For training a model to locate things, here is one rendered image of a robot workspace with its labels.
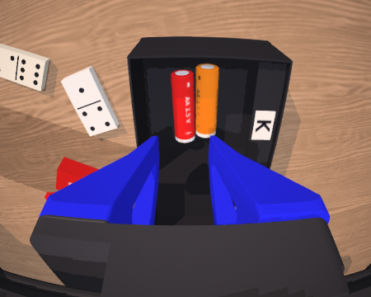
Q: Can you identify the black rack of bins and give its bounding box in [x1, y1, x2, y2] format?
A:
[127, 36, 293, 225]

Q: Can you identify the red 9 v battery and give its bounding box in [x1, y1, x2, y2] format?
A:
[56, 157, 99, 190]

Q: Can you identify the red aa battery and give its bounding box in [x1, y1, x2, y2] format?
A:
[171, 70, 195, 143]

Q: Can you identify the white domino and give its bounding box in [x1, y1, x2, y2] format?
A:
[61, 66, 119, 136]
[0, 44, 49, 91]

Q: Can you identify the orange aa battery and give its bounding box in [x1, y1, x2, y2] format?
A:
[195, 64, 219, 138]

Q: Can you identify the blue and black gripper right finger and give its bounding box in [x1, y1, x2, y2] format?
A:
[209, 135, 330, 225]

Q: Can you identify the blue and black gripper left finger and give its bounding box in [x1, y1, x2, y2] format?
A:
[40, 136, 159, 225]

